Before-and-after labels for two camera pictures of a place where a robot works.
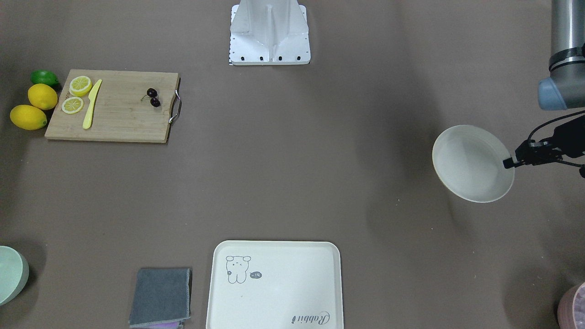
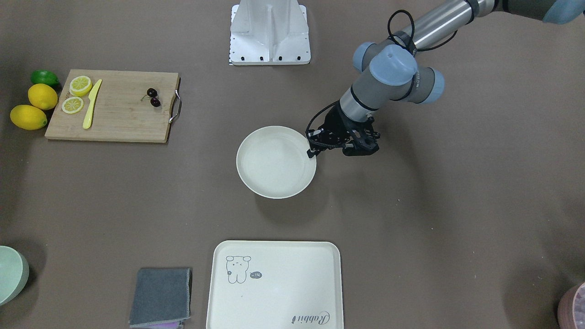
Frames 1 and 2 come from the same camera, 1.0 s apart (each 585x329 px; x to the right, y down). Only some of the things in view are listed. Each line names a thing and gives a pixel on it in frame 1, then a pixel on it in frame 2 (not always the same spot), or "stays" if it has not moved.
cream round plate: (469, 159) → (273, 161)
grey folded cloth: (161, 295) stays
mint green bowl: (14, 270) stays
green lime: (44, 76) stays
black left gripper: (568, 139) → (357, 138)
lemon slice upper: (80, 86) stays
